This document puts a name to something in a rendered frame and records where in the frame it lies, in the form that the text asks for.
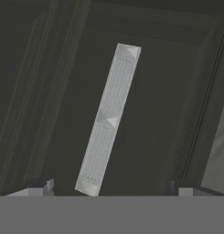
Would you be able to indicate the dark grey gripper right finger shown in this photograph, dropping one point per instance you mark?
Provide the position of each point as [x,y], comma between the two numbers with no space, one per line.
[185,190]

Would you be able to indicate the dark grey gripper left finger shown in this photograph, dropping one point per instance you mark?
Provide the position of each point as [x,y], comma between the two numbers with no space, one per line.
[40,189]

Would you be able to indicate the dark grey drawer front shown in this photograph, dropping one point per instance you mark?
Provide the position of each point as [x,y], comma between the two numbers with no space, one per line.
[153,100]

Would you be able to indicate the dark grey cupboard door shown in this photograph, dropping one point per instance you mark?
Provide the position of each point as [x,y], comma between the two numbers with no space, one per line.
[214,112]
[22,91]

